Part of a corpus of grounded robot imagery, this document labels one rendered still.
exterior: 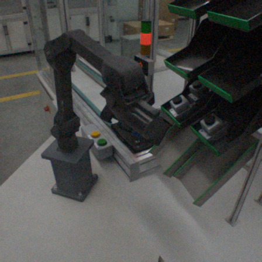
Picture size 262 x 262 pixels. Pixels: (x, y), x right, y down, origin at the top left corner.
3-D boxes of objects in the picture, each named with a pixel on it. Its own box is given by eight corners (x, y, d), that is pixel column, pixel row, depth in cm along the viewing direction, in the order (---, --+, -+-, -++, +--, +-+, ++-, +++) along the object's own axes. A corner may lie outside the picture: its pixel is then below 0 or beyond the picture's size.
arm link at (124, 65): (43, 55, 64) (42, 17, 56) (69, 49, 68) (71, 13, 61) (113, 119, 52) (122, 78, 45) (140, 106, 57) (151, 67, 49)
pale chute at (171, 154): (170, 178, 85) (163, 174, 82) (154, 155, 95) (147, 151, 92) (228, 120, 79) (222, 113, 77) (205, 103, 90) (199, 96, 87)
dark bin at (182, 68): (188, 81, 65) (180, 58, 61) (165, 66, 75) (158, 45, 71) (266, 33, 66) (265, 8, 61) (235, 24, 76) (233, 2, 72)
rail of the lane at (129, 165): (130, 182, 100) (130, 162, 94) (64, 99, 164) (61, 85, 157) (141, 178, 103) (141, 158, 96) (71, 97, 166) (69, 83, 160)
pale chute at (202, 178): (200, 207, 74) (193, 204, 71) (179, 179, 84) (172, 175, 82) (266, 143, 69) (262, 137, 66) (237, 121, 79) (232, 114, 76)
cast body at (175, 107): (177, 123, 76) (171, 107, 72) (171, 116, 80) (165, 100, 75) (199, 110, 76) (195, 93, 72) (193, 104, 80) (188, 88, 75)
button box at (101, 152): (99, 160, 106) (97, 149, 102) (81, 136, 121) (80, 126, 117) (113, 155, 109) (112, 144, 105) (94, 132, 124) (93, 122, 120)
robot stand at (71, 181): (50, 193, 95) (40, 154, 84) (68, 169, 107) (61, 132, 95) (83, 202, 91) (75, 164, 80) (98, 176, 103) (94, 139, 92)
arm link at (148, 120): (106, 71, 47) (150, 100, 42) (135, 61, 52) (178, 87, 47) (102, 114, 55) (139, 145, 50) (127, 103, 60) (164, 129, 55)
